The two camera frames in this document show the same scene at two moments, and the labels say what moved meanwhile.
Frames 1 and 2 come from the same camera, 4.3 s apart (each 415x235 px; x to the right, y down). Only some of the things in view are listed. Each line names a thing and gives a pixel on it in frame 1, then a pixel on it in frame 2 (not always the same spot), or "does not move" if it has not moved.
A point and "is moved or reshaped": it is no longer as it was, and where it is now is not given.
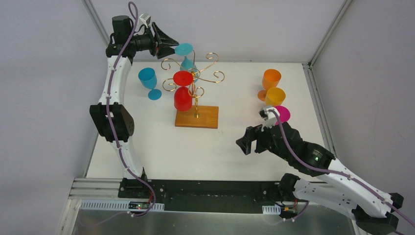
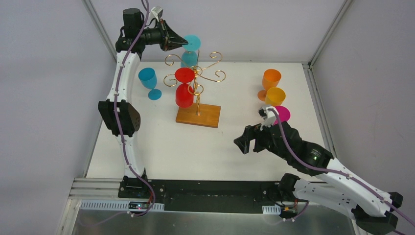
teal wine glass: (184, 49) is moved or reshaped
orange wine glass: (270, 79) does not move
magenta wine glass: (285, 114) does not move
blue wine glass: (148, 78) does not move
